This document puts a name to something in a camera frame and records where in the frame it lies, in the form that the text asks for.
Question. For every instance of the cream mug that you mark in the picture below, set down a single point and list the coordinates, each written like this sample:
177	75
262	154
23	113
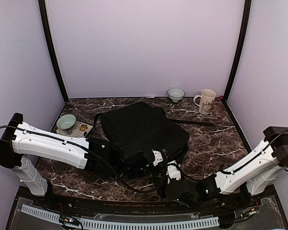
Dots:
204	101

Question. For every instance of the white cable duct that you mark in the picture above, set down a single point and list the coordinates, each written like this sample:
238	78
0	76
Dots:
105	222

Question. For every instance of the small white bowl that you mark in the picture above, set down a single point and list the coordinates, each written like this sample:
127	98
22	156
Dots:
176	94

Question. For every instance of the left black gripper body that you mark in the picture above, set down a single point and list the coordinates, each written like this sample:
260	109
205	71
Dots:
122	172

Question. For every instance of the black student bag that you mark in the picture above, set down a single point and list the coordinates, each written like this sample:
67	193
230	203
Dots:
140	120

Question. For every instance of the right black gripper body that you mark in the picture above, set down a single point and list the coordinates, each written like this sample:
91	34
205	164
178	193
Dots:
192	204

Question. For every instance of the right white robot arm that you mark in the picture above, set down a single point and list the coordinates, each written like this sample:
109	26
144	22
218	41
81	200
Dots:
251	174

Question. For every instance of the floral placemat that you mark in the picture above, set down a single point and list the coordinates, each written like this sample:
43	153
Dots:
78	130

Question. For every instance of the green bowl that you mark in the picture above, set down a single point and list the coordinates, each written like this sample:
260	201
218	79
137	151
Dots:
66	122

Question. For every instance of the black frame post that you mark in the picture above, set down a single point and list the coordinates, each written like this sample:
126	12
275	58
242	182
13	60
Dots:
239	48
51	49

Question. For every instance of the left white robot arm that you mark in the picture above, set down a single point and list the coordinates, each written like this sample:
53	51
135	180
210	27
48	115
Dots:
20	140

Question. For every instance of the black front table rail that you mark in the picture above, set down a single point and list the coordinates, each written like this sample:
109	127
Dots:
113	202

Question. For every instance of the right black frame post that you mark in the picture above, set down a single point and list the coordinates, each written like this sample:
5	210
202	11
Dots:
239	48

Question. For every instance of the left black frame post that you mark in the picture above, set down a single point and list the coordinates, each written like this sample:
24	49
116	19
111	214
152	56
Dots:
51	49

